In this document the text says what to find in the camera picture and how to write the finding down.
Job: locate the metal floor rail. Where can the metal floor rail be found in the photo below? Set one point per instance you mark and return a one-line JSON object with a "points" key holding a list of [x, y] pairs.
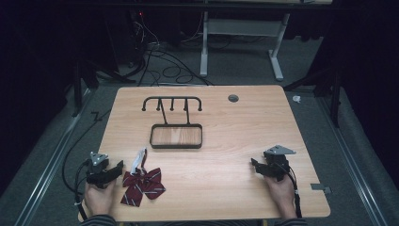
{"points": [[47, 169], [351, 157]]}

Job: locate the person's right hand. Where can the person's right hand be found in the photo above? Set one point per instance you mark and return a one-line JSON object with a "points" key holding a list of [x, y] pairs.
{"points": [[280, 196]]}

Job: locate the white crumpled scrap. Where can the white crumpled scrap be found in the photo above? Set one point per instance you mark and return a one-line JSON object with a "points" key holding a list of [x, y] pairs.
{"points": [[296, 99]]}

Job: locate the white desk frame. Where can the white desk frame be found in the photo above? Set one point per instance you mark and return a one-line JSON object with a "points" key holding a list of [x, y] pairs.
{"points": [[204, 47]]}

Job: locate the person's left hand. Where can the person's left hand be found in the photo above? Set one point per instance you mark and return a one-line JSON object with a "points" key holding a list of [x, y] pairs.
{"points": [[99, 197]]}

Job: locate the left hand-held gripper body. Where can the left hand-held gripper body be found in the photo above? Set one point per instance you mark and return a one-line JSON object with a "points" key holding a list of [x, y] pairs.
{"points": [[98, 175]]}

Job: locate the dark red striped bow tie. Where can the dark red striped bow tie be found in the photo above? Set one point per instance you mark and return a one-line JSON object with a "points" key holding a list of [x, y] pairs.
{"points": [[142, 185]]}

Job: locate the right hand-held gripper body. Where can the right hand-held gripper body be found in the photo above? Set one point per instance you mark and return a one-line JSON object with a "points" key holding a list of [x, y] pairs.
{"points": [[277, 164]]}

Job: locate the black hook rack with tray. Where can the black hook rack with tray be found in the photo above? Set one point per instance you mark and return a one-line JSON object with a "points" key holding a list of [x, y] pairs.
{"points": [[175, 136]]}

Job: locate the black metal stand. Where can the black metal stand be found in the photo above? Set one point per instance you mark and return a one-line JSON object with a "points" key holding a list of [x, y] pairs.
{"points": [[335, 94], [77, 91]]}

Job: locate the grey tape piece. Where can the grey tape piece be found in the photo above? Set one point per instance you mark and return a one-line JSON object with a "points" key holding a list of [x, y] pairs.
{"points": [[319, 187]]}

